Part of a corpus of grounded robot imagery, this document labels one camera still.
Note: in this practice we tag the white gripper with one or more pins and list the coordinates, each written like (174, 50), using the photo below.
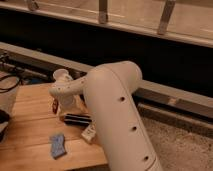
(69, 105)

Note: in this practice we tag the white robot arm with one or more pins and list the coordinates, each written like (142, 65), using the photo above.
(107, 90)

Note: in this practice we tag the metal window bracket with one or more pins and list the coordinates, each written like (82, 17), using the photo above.
(103, 11)
(165, 17)

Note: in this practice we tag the red brown small object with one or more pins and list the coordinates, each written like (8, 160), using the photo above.
(55, 106)

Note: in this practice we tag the metal window bracket right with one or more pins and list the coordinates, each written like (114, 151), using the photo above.
(165, 17)

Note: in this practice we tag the white plastic bottle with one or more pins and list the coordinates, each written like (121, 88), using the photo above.
(89, 134)

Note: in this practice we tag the metal window bracket middle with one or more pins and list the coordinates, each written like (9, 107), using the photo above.
(103, 11)

